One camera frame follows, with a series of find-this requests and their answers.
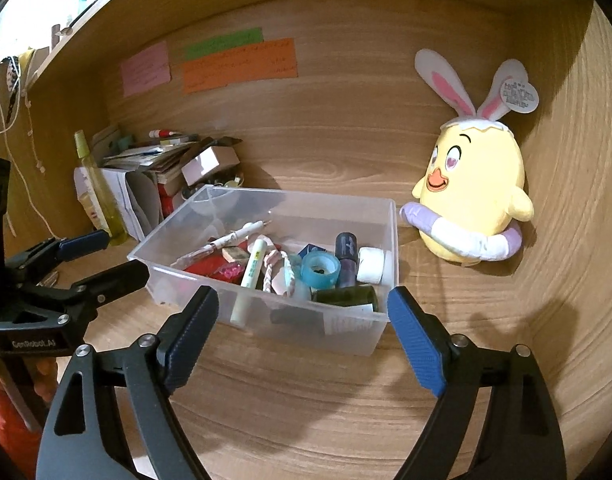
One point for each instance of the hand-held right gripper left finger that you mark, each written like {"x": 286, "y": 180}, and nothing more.
{"x": 188, "y": 340}

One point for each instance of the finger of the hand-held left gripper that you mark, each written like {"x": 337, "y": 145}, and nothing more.
{"x": 81, "y": 245}
{"x": 116, "y": 277}

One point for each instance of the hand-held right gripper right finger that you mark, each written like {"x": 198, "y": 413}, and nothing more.
{"x": 418, "y": 345}

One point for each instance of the red packet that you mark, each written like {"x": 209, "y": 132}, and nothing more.
{"x": 206, "y": 265}

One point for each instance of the dark green spray bottle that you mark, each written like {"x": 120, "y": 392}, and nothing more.
{"x": 346, "y": 295}

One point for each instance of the white tape roll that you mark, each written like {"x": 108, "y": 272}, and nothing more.
{"x": 370, "y": 265}

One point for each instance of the white green lip balm tube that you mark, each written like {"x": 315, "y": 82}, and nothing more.
{"x": 251, "y": 270}

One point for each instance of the small tan eraser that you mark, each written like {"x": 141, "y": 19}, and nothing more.
{"x": 233, "y": 254}

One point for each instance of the purple bottle with dark cap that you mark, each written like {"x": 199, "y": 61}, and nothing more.
{"x": 346, "y": 260}

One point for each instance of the white craft pen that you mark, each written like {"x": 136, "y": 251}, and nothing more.
{"x": 241, "y": 230}

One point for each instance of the teal tape roll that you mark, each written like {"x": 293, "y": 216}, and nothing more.
{"x": 318, "y": 267}

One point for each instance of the small blue box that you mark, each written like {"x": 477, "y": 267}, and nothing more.
{"x": 311, "y": 250}

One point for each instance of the clear plastic storage box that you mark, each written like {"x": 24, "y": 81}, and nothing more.
{"x": 306, "y": 215}

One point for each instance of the person's left hand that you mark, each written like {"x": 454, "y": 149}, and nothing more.
{"x": 43, "y": 377}

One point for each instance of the cream hand cream tube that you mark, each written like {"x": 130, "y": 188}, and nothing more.
{"x": 88, "y": 207}

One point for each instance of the yellow green spray bottle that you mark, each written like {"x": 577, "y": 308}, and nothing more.
{"x": 106, "y": 200}

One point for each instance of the folded white paper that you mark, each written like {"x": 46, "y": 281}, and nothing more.
{"x": 136, "y": 195}

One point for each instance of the teal container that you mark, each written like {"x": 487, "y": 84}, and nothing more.
{"x": 125, "y": 143}

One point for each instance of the stack of books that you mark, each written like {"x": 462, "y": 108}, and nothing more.
{"x": 156, "y": 160}

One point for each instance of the red white marker pen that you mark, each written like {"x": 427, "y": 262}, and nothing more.
{"x": 163, "y": 133}

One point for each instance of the white bowl of coins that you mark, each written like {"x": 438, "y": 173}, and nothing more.
{"x": 226, "y": 182}

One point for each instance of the small white cardboard box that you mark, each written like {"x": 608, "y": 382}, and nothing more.
{"x": 211, "y": 162}

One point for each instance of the yellow chick plush toy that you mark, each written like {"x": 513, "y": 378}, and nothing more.
{"x": 475, "y": 185}

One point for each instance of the pink paper note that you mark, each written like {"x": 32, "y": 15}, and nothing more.
{"x": 146, "y": 70}

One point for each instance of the orange paper note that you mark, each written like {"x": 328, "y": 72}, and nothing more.
{"x": 236, "y": 67}

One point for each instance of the green paper note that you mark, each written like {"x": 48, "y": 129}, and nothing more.
{"x": 221, "y": 42}

